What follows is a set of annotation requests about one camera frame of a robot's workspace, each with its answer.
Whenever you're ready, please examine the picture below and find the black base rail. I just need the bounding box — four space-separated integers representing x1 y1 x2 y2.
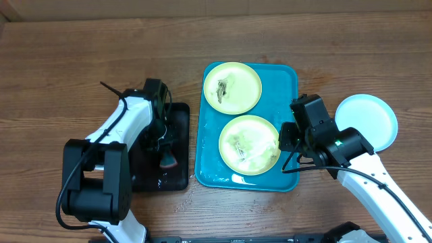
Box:
145 234 323 243

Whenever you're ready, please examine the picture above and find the teal plastic tray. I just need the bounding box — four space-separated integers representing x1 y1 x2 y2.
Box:
194 63 300 192

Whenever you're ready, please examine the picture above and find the black plastic tray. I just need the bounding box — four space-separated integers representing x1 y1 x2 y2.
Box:
129 103 190 192

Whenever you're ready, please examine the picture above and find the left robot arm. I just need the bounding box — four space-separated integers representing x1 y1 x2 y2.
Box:
55 78 177 242

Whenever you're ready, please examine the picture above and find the green orange scrub sponge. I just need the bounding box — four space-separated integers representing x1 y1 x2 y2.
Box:
159 146 178 169

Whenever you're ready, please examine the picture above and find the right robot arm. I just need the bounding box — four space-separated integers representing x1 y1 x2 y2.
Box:
279 94 431 242

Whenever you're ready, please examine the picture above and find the light blue plate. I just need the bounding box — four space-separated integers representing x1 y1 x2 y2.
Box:
335 94 398 153

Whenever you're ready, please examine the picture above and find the yellow-green plate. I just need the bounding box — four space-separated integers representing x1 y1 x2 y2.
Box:
219 115 281 176
203 62 262 115

